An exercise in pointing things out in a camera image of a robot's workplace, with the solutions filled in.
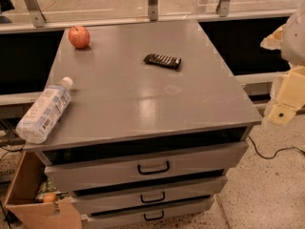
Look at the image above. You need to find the middle grey drawer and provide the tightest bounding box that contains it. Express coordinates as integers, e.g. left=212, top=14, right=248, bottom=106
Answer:
left=72, top=172, right=227, bottom=215

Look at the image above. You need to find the left metal bracket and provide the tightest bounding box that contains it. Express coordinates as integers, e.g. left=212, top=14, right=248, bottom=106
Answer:
left=24, top=0, right=46, bottom=28

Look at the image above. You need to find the grey drawer cabinet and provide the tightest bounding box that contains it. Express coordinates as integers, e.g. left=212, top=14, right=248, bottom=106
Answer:
left=24, top=19, right=263, bottom=229

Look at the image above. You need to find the bottom grey drawer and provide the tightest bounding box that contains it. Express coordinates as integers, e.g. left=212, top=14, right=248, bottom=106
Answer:
left=88, top=196, right=214, bottom=229

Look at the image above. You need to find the red apple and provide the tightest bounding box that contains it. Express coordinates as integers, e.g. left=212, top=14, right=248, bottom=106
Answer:
left=69, top=26, right=91, bottom=49

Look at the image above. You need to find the green packet in box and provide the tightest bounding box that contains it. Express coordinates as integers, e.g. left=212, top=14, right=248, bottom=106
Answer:
left=35, top=179, right=60, bottom=200

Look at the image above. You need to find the middle metal bracket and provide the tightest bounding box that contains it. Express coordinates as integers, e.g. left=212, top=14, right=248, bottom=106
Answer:
left=148, top=0, right=158, bottom=21

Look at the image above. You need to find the blue label plastic bottle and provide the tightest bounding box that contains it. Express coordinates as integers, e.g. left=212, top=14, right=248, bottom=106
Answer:
left=16, top=77, right=73, bottom=144

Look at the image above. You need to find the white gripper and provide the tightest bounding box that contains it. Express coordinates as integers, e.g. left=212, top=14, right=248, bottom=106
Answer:
left=260, top=2, right=305, bottom=126

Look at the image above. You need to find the cardboard box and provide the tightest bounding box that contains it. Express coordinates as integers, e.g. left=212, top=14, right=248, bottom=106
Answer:
left=4, top=151, right=82, bottom=229

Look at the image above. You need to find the black chocolate bar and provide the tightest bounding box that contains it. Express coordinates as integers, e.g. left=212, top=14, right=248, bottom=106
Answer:
left=143, top=53, right=181, bottom=70

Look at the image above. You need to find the grey drawer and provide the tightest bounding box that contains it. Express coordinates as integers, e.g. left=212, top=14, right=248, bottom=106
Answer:
left=88, top=196, right=214, bottom=229
left=72, top=172, right=227, bottom=215
left=45, top=141, right=248, bottom=192

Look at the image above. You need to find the metal bracket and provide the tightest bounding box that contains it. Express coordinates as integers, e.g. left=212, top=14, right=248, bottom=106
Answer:
left=24, top=0, right=46, bottom=28
left=148, top=0, right=158, bottom=21
left=216, top=0, right=231, bottom=17

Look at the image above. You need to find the black floor cable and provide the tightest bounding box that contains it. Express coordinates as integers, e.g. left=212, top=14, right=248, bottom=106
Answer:
left=247, top=135, right=305, bottom=160

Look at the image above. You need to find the orange fruit in box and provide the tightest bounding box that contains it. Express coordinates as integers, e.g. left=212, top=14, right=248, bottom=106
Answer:
left=43, top=193, right=58, bottom=203

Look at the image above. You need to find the right metal bracket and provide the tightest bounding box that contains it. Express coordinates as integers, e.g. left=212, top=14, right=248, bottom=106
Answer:
left=216, top=0, right=231, bottom=17

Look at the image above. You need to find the top grey drawer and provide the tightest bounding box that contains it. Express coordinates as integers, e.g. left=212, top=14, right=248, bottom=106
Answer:
left=45, top=141, right=248, bottom=192

